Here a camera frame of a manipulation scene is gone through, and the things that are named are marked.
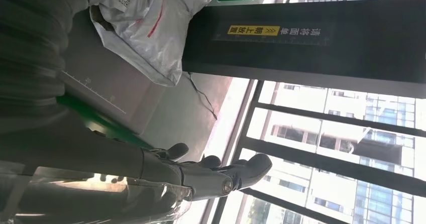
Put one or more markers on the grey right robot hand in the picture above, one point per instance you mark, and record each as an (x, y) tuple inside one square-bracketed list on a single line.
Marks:
[(83, 169)]

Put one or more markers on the dark window frame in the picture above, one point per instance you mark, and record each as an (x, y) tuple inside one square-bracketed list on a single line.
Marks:
[(332, 171)]

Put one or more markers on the black weighing device platform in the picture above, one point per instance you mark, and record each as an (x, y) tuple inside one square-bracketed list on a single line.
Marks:
[(110, 82)]

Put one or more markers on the black and yellow column label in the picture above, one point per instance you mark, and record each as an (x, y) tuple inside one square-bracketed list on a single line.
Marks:
[(253, 30)]

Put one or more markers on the black weighing device column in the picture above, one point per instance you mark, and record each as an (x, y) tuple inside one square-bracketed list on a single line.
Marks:
[(349, 62)]

